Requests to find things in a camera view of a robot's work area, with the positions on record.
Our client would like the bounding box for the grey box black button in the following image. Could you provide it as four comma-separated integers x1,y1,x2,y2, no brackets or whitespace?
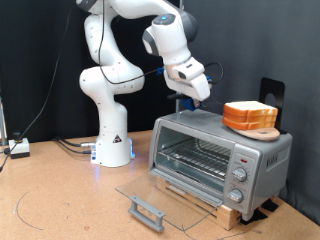
8,131,31,159

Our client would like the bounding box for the long black hanging cable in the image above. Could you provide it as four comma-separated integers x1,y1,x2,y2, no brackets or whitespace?
0,0,76,173

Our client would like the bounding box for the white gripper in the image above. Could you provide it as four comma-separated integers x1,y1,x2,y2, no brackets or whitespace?
163,70,212,110

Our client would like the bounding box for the silver oven knob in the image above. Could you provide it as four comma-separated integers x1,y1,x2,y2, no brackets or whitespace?
227,188,244,204
232,166,249,183

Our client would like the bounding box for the black tape piece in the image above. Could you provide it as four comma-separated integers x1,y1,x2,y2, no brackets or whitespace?
261,198,280,213

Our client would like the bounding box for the black base cable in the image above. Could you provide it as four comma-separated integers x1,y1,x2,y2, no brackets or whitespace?
56,139,93,155

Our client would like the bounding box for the thin black camera cable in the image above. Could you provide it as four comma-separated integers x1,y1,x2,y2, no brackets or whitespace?
98,0,225,86

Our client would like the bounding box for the thin metal stand leg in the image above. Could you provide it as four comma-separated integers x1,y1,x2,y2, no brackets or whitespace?
0,98,8,146

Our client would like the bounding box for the black metal bookend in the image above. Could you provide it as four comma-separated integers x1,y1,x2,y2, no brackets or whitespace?
259,77,288,135

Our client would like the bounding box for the silver toaster oven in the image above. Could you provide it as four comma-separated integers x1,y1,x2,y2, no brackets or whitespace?
148,109,294,222

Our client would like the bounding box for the black cable silver connector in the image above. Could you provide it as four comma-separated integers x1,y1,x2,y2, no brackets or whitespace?
53,135,97,148

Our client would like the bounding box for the wooden slatted block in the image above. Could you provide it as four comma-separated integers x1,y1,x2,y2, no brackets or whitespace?
156,176,243,231

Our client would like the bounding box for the black curtain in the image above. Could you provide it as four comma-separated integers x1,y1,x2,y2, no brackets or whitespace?
0,0,183,144

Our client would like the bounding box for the grey metal pole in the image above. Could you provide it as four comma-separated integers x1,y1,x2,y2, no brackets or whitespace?
175,0,185,113

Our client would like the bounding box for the metal oven rack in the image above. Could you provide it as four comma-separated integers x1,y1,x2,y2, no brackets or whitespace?
158,137,233,181

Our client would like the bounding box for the round wooden board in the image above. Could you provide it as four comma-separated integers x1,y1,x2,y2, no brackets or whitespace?
229,126,281,142

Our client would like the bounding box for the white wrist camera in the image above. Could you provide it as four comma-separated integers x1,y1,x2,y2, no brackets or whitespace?
168,57,206,81

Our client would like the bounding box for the grey curtain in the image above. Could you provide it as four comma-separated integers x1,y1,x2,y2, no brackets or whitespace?
181,0,320,226

